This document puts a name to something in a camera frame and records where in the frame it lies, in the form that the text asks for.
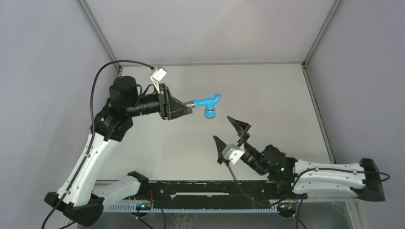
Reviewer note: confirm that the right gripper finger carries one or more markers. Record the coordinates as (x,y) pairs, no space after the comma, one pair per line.
(240,126)
(220,145)

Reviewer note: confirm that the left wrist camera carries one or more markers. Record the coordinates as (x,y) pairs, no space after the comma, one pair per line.
(158,73)

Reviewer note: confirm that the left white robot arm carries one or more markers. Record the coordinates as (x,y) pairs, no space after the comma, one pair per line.
(78,199)

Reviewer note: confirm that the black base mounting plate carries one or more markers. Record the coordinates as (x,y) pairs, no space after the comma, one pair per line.
(214,193)

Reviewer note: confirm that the white slotted cable duct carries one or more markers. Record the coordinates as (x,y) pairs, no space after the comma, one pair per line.
(143,207)

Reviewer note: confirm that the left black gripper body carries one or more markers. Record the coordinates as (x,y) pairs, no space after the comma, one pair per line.
(162,101)

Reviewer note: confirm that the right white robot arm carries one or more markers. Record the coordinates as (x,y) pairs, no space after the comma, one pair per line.
(361,180)

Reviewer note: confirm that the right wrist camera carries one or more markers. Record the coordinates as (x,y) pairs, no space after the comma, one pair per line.
(233,153)

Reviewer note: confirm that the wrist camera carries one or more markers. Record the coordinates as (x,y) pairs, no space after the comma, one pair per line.
(158,73)
(233,153)

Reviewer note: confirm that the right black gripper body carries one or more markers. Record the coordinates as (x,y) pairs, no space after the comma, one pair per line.
(243,139)

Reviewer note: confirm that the blue plastic water faucet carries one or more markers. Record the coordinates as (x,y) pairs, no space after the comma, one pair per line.
(209,104)

